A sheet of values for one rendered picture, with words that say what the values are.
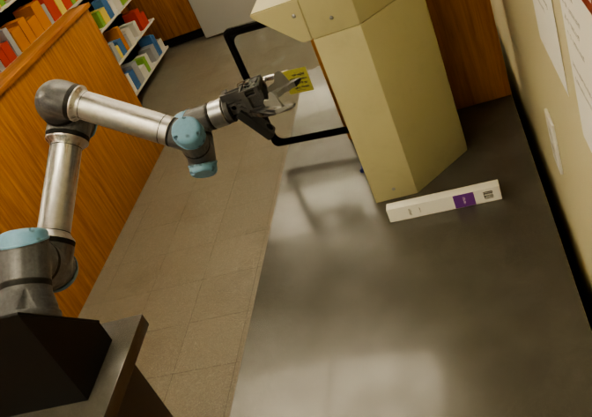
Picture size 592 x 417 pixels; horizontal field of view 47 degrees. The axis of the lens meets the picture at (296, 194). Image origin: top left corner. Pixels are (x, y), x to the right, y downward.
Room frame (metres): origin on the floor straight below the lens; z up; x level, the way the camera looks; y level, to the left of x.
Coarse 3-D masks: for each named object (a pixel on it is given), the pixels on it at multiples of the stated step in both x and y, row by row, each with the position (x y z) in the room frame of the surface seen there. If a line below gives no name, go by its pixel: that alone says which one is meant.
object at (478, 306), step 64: (512, 128) 1.51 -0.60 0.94; (320, 192) 1.62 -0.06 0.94; (512, 192) 1.26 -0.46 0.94; (320, 256) 1.35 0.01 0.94; (384, 256) 1.25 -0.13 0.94; (448, 256) 1.15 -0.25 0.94; (512, 256) 1.07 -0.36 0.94; (256, 320) 1.23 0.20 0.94; (320, 320) 1.14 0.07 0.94; (384, 320) 1.05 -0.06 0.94; (448, 320) 0.98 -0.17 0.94; (512, 320) 0.91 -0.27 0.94; (576, 320) 0.84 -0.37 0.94; (256, 384) 1.04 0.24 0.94; (320, 384) 0.96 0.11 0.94; (384, 384) 0.90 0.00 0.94; (448, 384) 0.83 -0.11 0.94; (512, 384) 0.78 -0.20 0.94; (576, 384) 0.72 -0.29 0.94
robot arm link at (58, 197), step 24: (48, 144) 1.78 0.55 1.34; (72, 144) 1.75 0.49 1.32; (48, 168) 1.71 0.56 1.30; (72, 168) 1.71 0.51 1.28; (48, 192) 1.66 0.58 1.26; (72, 192) 1.67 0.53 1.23; (48, 216) 1.61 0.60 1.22; (72, 216) 1.64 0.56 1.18; (72, 240) 1.58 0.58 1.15; (72, 264) 1.55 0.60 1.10
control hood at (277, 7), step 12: (264, 0) 1.55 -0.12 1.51; (276, 0) 1.51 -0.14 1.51; (288, 0) 1.47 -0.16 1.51; (252, 12) 1.50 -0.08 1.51; (264, 12) 1.48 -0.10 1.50; (276, 12) 1.48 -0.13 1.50; (288, 12) 1.47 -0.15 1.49; (300, 12) 1.46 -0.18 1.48; (264, 24) 1.49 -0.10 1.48; (276, 24) 1.48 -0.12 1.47; (288, 24) 1.47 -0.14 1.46; (300, 24) 1.46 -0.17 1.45; (300, 36) 1.47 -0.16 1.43; (312, 36) 1.46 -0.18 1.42
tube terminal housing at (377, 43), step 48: (336, 0) 1.43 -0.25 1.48; (384, 0) 1.46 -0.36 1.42; (336, 48) 1.44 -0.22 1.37; (384, 48) 1.44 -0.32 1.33; (432, 48) 1.50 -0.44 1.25; (336, 96) 1.46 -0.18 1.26; (384, 96) 1.42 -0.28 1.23; (432, 96) 1.48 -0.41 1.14; (384, 144) 1.43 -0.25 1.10; (432, 144) 1.46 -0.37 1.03; (384, 192) 1.45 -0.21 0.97
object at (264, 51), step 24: (240, 48) 1.89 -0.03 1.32; (264, 48) 1.85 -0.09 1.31; (288, 48) 1.82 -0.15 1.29; (312, 48) 1.79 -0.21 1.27; (264, 72) 1.87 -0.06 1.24; (288, 72) 1.83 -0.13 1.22; (312, 72) 1.80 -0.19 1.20; (288, 96) 1.85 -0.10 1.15; (312, 96) 1.81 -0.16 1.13; (288, 120) 1.86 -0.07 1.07; (312, 120) 1.83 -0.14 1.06; (336, 120) 1.79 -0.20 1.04
